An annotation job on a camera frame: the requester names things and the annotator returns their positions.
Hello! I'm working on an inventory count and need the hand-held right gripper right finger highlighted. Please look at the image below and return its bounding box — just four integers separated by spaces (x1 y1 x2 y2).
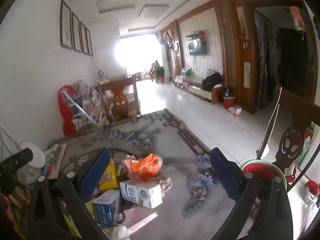
209 148 293 240

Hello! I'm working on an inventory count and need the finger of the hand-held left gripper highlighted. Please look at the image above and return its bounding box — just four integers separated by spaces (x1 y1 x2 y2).
0 148 34 173

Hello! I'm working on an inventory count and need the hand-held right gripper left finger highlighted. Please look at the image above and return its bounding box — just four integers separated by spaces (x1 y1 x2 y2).
26 147 112 240

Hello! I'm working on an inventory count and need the yellow snack packet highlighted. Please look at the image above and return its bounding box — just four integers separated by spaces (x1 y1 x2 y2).
99 158 119 192

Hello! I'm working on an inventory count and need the red round stool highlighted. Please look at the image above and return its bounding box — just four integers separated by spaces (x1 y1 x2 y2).
240 159 288 189

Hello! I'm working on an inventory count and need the blue white carton box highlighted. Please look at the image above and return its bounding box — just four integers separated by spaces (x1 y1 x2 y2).
91 189 122 228

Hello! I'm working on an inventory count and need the orange plastic bag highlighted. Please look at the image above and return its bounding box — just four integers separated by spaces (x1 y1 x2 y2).
124 153 163 182

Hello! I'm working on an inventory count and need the white milk carton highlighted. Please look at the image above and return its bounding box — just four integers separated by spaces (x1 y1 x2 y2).
119 179 163 209

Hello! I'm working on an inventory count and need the foil wrapper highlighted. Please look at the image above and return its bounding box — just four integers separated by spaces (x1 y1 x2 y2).
156 176 173 198

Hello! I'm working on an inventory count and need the white round stand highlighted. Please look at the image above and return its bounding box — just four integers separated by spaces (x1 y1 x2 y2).
17 142 47 169

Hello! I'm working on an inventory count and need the colourful paper roll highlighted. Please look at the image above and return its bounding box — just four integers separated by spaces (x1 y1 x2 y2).
41 144 68 179

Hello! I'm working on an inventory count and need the floral patterned tablecloth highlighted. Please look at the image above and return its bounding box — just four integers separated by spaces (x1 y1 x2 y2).
45 109 250 240

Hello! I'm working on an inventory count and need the red cloth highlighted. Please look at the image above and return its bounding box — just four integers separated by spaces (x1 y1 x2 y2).
58 85 80 136

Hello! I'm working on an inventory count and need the white magazine rack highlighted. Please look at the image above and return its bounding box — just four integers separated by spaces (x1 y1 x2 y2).
60 80 110 130

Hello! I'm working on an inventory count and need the pink paper sheet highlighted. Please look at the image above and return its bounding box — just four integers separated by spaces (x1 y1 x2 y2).
122 211 159 235

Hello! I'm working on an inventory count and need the small cardboard box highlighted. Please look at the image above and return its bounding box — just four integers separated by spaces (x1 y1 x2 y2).
228 105 242 117

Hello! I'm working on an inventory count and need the dark wooden chair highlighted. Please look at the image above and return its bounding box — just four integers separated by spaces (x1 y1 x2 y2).
99 75 142 123

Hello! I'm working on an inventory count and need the carved wooden chair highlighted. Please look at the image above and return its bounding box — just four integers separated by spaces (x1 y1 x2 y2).
274 90 320 188

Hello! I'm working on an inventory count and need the small red bin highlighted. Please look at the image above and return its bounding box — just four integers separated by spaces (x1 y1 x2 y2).
223 94 235 109

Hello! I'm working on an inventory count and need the striped pole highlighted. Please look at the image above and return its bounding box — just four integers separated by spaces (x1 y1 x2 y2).
256 86 283 159

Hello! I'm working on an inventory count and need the low television cabinet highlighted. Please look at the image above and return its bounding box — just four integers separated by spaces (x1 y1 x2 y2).
174 76 223 105

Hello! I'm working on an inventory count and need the black bag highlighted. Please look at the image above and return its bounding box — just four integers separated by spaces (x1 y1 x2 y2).
201 72 223 92

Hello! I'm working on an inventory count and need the small framed panel picture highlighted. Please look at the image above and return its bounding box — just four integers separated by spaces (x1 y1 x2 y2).
244 62 251 88

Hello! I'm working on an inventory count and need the distant wooden chair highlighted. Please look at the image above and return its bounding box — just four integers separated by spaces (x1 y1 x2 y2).
149 60 165 83

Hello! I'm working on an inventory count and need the patterned door curtain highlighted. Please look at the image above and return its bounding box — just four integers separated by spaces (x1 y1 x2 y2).
254 11 269 109

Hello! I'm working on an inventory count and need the square ceiling light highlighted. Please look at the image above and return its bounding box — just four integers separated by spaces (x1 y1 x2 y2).
138 4 169 20

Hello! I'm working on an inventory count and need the red hanging decoration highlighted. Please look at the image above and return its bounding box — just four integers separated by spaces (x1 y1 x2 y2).
289 6 307 35

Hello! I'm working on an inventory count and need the wooden door frame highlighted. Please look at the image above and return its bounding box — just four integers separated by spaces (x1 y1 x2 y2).
235 0 318 114

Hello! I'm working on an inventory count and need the framed wall picture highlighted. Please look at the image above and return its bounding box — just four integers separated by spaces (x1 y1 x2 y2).
85 27 94 57
60 0 73 50
71 12 83 53
79 20 90 55

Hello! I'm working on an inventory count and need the wall-mounted television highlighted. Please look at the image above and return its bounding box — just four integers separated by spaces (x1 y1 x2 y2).
188 39 207 56

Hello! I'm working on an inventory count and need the wall shelf with ornaments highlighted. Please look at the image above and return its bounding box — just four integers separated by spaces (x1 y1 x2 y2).
185 31 207 39

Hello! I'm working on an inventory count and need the hanging wall scroll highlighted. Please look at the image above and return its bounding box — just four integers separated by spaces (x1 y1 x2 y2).
236 6 249 49

